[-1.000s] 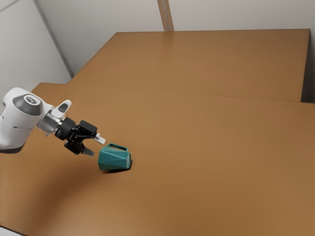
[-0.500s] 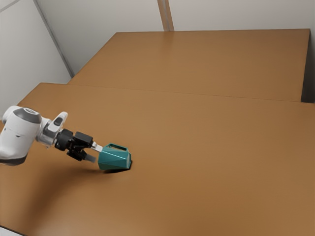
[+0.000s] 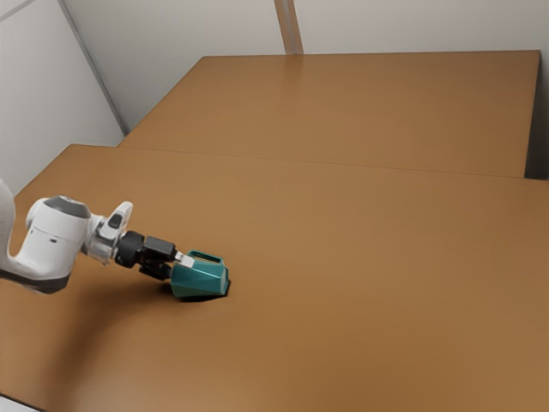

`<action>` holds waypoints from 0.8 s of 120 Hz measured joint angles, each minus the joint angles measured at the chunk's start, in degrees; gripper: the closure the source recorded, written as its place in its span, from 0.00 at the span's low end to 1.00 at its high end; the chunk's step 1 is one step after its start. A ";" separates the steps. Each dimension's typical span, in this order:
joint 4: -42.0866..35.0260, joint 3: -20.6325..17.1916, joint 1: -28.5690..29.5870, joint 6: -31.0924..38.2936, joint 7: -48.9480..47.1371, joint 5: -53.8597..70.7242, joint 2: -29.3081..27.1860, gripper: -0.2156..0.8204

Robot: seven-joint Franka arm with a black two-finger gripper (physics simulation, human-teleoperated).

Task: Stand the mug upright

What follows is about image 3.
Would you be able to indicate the teal faceted mug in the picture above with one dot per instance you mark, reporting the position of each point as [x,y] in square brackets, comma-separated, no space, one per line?
[200,276]

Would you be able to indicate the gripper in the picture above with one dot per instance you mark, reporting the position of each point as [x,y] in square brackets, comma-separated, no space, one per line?
[130,249]

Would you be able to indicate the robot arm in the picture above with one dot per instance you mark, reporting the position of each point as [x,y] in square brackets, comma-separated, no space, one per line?
[51,244]

